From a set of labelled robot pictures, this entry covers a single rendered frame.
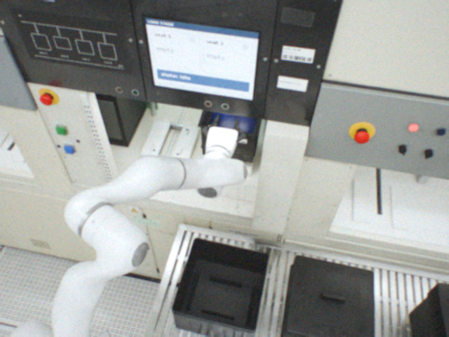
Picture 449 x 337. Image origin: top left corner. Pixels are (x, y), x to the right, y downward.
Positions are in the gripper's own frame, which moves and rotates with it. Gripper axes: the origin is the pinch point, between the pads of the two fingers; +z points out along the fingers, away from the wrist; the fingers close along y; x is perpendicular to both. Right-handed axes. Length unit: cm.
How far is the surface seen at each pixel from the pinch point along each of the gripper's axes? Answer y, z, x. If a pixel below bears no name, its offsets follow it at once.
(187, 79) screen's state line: -8.3, -17.4, 31.2
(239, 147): 4.6, 3.5, -16.5
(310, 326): 39, -54, -34
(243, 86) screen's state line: 7.3, -17.5, 31.6
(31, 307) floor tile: -98, -45, -119
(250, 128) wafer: 7.1, 14.2, -16.1
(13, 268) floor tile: -119, -26, -119
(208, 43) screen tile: -2.2, -17.5, 43.5
